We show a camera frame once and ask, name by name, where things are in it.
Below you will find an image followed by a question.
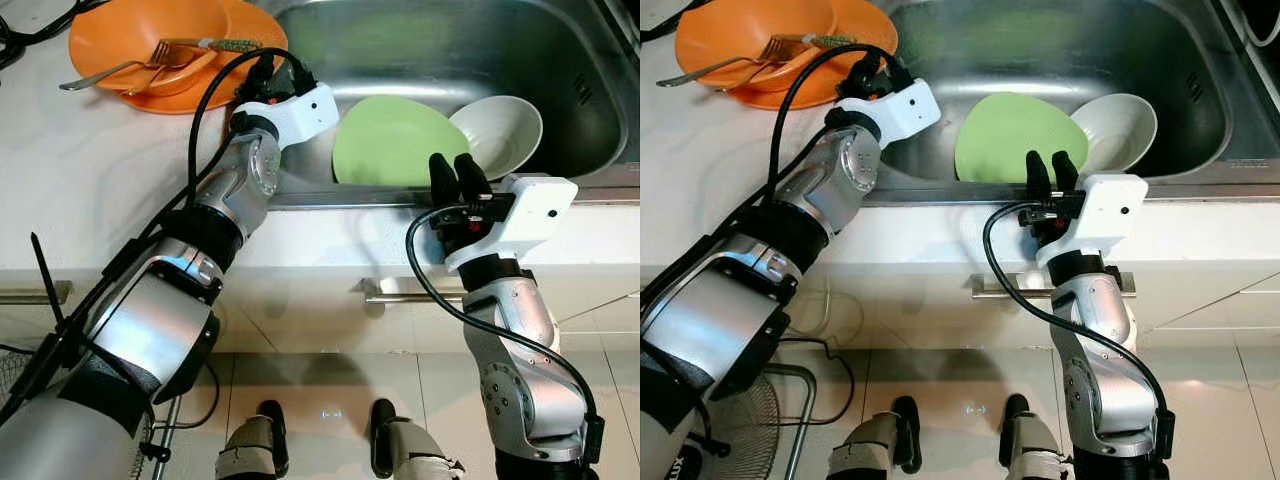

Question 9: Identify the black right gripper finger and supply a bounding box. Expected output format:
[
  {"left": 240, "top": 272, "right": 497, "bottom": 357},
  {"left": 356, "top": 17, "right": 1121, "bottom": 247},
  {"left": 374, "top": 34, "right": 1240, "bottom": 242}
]
[
  {"left": 1026, "top": 150, "right": 1054, "bottom": 199},
  {"left": 429, "top": 152, "right": 463, "bottom": 206},
  {"left": 454, "top": 152, "right": 494, "bottom": 201},
  {"left": 1050, "top": 150, "right": 1080, "bottom": 196}
]

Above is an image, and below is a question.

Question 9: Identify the orange plastic bowl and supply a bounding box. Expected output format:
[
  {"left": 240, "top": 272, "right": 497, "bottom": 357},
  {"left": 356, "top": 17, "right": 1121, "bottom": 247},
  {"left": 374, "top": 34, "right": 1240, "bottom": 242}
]
[
  {"left": 675, "top": 0, "right": 839, "bottom": 96},
  {"left": 68, "top": 0, "right": 233, "bottom": 98}
]

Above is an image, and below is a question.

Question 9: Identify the green plate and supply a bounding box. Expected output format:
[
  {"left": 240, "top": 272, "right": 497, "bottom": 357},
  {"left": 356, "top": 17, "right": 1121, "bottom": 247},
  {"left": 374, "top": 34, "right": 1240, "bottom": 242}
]
[
  {"left": 332, "top": 95, "right": 471, "bottom": 188},
  {"left": 955, "top": 92, "right": 1089, "bottom": 184}
]

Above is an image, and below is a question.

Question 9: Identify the stainless steel sink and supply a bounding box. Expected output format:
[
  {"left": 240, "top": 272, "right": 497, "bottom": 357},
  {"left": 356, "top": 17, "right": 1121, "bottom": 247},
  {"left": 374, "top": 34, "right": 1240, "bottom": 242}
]
[
  {"left": 262, "top": 0, "right": 641, "bottom": 206},
  {"left": 880, "top": 0, "right": 1280, "bottom": 206}
]

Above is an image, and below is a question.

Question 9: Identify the robot right leg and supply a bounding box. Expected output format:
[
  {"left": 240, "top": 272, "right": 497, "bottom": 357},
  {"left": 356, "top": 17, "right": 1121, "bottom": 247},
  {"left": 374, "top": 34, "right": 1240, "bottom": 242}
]
[
  {"left": 998, "top": 393, "right": 1076, "bottom": 480},
  {"left": 370, "top": 398, "right": 466, "bottom": 480}
]

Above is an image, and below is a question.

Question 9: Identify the robot leg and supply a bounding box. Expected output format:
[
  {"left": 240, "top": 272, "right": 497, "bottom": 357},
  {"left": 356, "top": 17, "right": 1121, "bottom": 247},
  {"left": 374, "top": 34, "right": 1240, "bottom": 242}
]
[
  {"left": 828, "top": 397, "right": 923, "bottom": 480},
  {"left": 215, "top": 400, "right": 291, "bottom": 480},
  {"left": 370, "top": 398, "right": 466, "bottom": 480},
  {"left": 998, "top": 393, "right": 1076, "bottom": 480}
]

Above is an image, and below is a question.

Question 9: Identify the black appliance box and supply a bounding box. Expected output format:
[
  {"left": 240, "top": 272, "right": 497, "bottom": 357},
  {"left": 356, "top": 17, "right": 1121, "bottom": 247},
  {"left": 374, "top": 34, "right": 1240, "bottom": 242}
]
[{"left": 1235, "top": 0, "right": 1280, "bottom": 48}]

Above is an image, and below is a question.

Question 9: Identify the robot left leg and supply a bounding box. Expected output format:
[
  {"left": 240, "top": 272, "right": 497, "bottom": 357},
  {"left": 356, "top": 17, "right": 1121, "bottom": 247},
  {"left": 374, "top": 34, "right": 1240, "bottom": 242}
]
[
  {"left": 828, "top": 397, "right": 923, "bottom": 480},
  {"left": 215, "top": 400, "right": 291, "bottom": 480}
]

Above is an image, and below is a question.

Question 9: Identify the grey floor fan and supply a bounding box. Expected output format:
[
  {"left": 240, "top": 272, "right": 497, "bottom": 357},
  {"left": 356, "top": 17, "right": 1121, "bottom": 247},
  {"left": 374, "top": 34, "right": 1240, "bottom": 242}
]
[
  {"left": 690, "top": 362, "right": 816, "bottom": 480},
  {"left": 0, "top": 340, "right": 186, "bottom": 480}
]

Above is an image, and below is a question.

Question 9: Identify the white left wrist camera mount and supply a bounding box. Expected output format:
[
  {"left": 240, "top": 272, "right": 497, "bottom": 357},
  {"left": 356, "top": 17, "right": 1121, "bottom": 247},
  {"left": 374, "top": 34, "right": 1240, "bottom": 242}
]
[
  {"left": 826, "top": 78, "right": 942, "bottom": 151},
  {"left": 232, "top": 83, "right": 341, "bottom": 151}
]

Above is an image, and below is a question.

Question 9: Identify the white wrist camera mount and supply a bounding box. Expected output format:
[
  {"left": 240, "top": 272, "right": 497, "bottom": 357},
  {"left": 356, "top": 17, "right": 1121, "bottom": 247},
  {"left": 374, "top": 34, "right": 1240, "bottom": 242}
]
[
  {"left": 445, "top": 175, "right": 579, "bottom": 273},
  {"left": 232, "top": 83, "right": 341, "bottom": 151},
  {"left": 826, "top": 78, "right": 942, "bottom": 151},
  {"left": 1035, "top": 173, "right": 1148, "bottom": 269}
]

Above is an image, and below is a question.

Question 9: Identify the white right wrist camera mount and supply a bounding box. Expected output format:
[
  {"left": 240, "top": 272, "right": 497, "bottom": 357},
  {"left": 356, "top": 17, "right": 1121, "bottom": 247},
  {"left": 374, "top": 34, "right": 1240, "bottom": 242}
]
[
  {"left": 1035, "top": 173, "right": 1148, "bottom": 269},
  {"left": 445, "top": 175, "right": 579, "bottom": 273}
]

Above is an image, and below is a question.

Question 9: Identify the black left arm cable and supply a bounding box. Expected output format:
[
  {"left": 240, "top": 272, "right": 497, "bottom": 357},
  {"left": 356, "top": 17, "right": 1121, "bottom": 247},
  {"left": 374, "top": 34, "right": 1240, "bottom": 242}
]
[
  {"left": 185, "top": 47, "right": 321, "bottom": 216},
  {"left": 766, "top": 42, "right": 913, "bottom": 216}
]

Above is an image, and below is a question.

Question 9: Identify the black floor cable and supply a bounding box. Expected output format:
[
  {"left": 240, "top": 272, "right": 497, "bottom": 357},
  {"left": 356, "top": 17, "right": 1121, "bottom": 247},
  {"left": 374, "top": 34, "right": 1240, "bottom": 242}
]
[
  {"left": 780, "top": 338, "right": 858, "bottom": 426},
  {"left": 165, "top": 360, "right": 223, "bottom": 431}
]

